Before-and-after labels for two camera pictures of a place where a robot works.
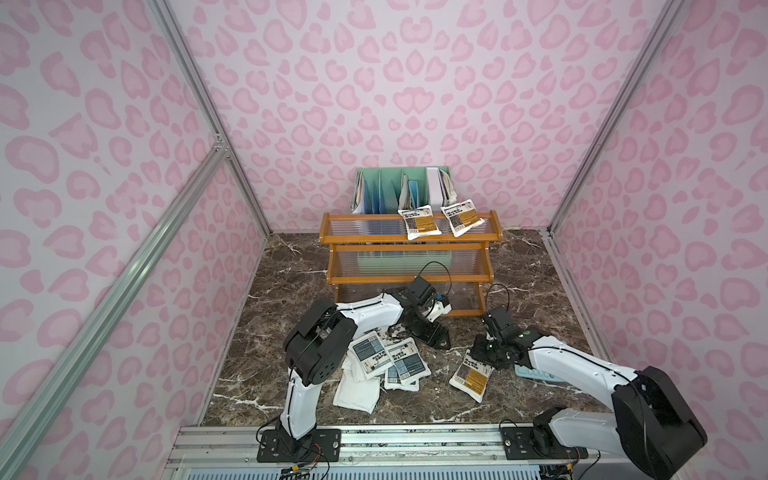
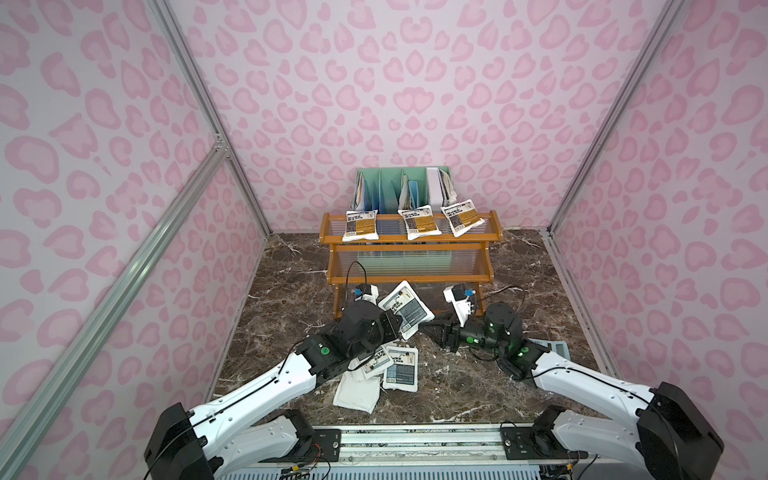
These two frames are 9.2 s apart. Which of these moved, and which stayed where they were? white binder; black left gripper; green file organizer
Moved: black left gripper
Stayed: green file organizer; white binder
